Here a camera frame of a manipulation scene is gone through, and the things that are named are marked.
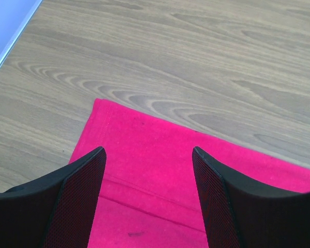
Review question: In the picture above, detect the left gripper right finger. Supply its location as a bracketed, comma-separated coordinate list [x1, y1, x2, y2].
[192, 147, 310, 247]

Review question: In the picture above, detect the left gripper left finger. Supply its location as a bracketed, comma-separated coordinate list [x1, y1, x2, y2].
[0, 147, 106, 247]

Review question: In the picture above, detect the magenta t shirt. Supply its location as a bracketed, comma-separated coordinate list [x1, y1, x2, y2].
[71, 99, 310, 247]

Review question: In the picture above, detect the aluminium frame rail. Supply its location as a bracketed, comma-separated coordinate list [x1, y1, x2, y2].
[0, 0, 42, 67]

